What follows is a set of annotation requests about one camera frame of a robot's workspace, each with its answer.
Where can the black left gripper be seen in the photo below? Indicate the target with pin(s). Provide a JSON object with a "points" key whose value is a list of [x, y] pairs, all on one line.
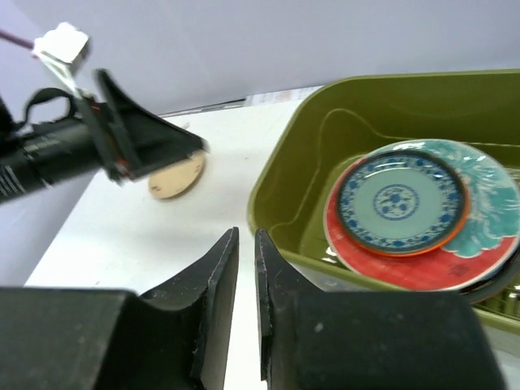
{"points": [[119, 136]]}

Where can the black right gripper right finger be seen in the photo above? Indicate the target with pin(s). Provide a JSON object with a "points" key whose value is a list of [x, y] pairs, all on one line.
{"points": [[312, 339]]}

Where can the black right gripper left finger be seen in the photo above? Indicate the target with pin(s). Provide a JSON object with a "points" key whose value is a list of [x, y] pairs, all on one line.
{"points": [[174, 336]]}

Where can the cream floral small plate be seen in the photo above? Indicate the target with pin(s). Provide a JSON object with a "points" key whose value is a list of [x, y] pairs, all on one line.
{"points": [[178, 178]]}

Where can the blue white patterned plate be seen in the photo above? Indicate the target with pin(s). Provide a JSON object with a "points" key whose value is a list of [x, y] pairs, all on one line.
{"points": [[421, 171]]}

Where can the red teal floral plate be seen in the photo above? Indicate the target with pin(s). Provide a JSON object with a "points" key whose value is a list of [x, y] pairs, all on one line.
{"points": [[488, 239]]}

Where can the orange round plate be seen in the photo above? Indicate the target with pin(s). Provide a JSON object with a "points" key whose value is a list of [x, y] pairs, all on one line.
{"points": [[397, 221]]}

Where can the teal scalloped plate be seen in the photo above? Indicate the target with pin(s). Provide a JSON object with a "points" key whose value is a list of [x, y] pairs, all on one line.
{"points": [[495, 284]]}

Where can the olive green plastic bin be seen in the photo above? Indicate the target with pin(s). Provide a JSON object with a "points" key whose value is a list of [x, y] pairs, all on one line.
{"points": [[340, 122]]}

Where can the white paper sheets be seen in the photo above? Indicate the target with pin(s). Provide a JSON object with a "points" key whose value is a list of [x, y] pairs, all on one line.
{"points": [[288, 95]]}

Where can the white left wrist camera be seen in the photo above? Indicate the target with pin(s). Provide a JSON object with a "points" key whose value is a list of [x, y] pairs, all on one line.
{"points": [[63, 51]]}

